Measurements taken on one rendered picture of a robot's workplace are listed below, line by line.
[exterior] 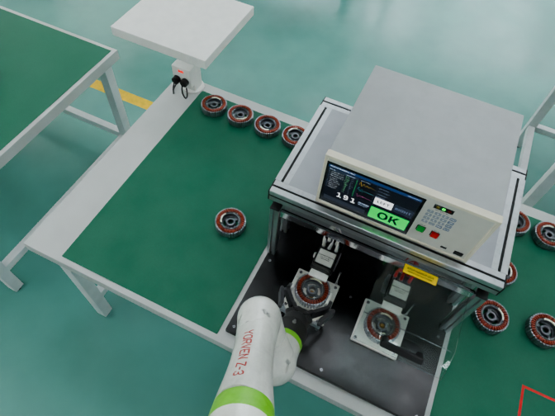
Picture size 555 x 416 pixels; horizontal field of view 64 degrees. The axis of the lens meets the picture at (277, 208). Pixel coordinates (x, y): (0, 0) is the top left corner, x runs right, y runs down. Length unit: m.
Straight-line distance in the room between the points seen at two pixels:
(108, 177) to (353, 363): 1.13
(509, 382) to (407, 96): 0.93
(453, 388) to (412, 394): 0.14
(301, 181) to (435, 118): 0.41
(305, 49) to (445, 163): 2.54
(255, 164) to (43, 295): 1.31
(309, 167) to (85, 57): 1.39
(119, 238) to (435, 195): 1.08
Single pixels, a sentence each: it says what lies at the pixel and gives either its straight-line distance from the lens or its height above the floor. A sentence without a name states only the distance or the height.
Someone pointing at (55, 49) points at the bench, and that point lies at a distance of 2.47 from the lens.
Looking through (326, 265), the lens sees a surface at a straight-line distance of 1.39.
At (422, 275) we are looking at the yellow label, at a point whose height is 1.07.
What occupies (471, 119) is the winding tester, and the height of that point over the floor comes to 1.32.
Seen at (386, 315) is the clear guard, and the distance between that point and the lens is 1.20.
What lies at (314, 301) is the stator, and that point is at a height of 0.85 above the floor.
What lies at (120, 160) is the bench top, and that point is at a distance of 1.88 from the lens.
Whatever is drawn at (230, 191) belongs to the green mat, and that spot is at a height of 0.75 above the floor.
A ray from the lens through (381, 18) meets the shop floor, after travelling 4.08.
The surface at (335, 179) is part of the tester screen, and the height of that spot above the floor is 1.24.
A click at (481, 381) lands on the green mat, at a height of 0.75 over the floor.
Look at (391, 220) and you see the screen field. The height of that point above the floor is 1.16.
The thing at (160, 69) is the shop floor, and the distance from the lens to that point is 3.43.
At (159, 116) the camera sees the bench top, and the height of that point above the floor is 0.75.
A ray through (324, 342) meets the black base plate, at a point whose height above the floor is 0.77.
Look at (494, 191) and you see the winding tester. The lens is 1.18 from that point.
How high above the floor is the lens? 2.15
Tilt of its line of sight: 57 degrees down
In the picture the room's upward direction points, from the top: 6 degrees clockwise
